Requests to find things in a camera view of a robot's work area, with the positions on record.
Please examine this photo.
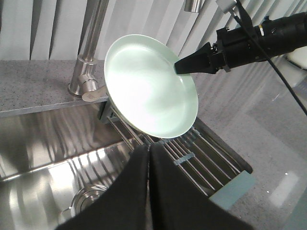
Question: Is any white pleated curtain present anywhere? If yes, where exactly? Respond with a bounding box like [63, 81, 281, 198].
[0, 0, 307, 60]

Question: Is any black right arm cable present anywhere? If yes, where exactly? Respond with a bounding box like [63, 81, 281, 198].
[234, 0, 307, 115]

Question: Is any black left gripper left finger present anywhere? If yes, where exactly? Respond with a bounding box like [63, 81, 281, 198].
[57, 145, 149, 230]

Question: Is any stainless steel faucet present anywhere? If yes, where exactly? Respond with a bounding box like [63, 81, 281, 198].
[68, 0, 194, 104]

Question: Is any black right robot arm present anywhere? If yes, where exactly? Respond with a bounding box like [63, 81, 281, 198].
[174, 12, 307, 74]

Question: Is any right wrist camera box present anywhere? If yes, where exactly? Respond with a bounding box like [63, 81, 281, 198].
[216, 0, 237, 14]

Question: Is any grey sink drying rack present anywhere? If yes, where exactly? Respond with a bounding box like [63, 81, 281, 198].
[98, 100, 256, 210]

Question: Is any round steel sink drain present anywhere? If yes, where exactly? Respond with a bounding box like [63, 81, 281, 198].
[59, 184, 108, 222]

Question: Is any stainless steel sink basin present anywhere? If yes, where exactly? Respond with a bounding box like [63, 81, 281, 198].
[0, 104, 133, 230]

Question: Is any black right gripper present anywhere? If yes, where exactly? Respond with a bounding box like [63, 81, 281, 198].
[174, 27, 266, 74]

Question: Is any light green round plate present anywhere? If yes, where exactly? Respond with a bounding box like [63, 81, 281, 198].
[104, 34, 199, 138]

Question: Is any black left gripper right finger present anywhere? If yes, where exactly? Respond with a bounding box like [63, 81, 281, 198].
[149, 143, 253, 230]

